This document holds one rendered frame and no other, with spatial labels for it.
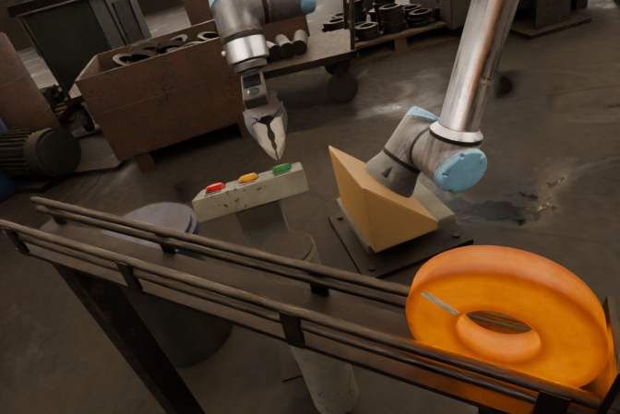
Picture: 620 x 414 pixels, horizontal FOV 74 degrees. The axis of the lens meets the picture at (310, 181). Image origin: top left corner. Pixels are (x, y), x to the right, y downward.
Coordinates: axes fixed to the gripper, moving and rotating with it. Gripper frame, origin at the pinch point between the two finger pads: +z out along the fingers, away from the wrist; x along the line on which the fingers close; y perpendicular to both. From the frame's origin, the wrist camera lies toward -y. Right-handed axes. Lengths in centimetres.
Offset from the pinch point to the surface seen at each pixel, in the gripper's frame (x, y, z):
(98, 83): 85, 146, -47
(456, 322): -13, -57, 12
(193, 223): 28.4, 23.5, 14.7
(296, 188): -2.1, -5.5, 7.4
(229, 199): 11.9, -5.5, 5.6
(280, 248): 4.3, -12.0, 16.6
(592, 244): -86, 26, 58
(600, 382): -21, -62, 18
